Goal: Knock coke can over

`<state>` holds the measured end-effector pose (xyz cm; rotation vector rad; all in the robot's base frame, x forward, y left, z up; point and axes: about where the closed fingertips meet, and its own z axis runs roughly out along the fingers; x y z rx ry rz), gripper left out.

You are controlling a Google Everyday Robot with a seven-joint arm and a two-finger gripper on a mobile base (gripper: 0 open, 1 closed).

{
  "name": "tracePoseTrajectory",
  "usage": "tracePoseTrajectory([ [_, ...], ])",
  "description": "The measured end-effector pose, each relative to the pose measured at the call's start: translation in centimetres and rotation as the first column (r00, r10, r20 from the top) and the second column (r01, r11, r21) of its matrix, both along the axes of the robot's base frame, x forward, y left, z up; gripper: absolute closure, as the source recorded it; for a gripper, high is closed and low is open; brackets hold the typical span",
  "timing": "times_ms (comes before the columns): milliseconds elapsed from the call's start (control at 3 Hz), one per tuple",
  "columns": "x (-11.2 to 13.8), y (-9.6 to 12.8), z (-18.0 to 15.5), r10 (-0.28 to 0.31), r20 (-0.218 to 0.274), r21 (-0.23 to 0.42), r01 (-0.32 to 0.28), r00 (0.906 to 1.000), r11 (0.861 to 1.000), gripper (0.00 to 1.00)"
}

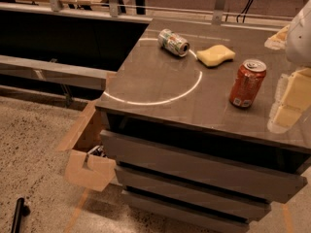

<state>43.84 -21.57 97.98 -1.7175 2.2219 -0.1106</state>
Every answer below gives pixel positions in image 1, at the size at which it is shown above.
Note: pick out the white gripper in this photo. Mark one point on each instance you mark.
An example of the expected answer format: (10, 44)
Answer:
(299, 39)

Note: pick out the red coke can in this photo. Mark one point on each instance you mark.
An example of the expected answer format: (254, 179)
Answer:
(247, 83)

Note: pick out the green and white can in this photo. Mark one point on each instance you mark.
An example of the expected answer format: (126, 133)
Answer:
(173, 42)

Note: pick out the yellow sponge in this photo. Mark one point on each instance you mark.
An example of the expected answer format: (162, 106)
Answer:
(215, 55)

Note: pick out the top grey drawer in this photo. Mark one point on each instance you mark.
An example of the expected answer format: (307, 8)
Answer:
(194, 166)

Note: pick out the grey drawer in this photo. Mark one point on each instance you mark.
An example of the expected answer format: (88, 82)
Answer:
(225, 204)
(194, 166)
(181, 213)

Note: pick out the middle grey drawer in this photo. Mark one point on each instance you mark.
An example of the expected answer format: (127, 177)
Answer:
(225, 204)

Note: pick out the bottom grey drawer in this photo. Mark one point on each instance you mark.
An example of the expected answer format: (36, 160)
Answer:
(181, 213)

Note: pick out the open cardboard box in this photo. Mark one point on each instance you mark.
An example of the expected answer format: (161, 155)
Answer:
(83, 168)

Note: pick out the grey metal bench beam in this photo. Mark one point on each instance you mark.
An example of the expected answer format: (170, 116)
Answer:
(54, 72)

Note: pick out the black cylindrical pole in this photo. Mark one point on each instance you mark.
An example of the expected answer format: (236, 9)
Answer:
(21, 210)

